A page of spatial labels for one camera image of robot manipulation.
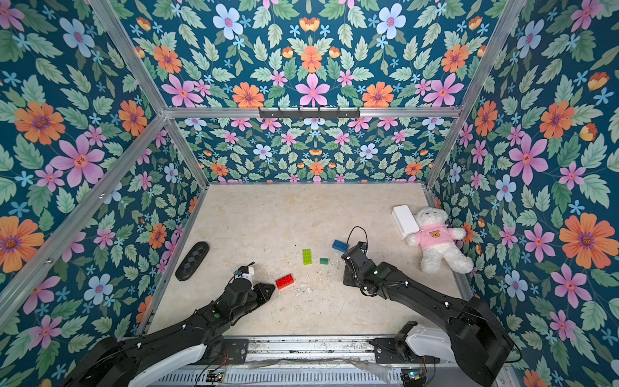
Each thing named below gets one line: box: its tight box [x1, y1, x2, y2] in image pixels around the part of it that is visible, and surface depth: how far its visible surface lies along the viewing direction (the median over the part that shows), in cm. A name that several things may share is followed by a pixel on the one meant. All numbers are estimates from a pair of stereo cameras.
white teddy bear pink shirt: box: [405, 207, 474, 275], surface depth 92 cm
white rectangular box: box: [391, 204, 420, 238], surface depth 103 cm
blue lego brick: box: [332, 239, 350, 253], surface depth 98 cm
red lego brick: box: [274, 273, 295, 291], surface depth 89 cm
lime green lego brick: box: [302, 248, 312, 266], surface depth 97 cm
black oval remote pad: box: [174, 241, 210, 282], surface depth 92 cm
